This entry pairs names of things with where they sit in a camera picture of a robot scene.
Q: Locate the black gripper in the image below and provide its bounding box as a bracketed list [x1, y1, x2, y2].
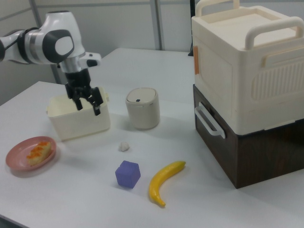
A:
[64, 68, 104, 116]

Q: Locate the orange glazed bread loaf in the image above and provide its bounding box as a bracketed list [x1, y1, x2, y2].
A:
[26, 141, 52, 166]

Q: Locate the pink plate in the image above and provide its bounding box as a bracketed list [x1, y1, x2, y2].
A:
[5, 135, 57, 171]

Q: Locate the white plastic bin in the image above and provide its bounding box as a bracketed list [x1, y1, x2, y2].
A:
[46, 86, 112, 141]

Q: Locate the beige mini trash can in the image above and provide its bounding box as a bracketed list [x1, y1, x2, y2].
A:
[125, 87, 161, 130]

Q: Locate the small white crumpled lump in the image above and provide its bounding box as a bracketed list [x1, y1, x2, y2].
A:
[118, 141, 131, 152]

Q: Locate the purple cube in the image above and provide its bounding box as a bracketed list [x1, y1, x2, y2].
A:
[115, 160, 141, 190]

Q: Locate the yellow banana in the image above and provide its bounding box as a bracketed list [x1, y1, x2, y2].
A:
[149, 161, 187, 208]

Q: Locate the cream plastic storage box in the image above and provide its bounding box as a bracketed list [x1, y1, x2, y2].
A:
[191, 0, 304, 136]

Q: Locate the dark brown drawer box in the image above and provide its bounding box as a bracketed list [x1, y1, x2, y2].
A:
[192, 84, 304, 190]

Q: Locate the white drawer handle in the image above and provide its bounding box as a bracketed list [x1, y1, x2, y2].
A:
[194, 102, 226, 139]

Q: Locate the black clamped camera pole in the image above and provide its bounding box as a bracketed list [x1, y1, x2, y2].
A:
[188, 0, 196, 57]

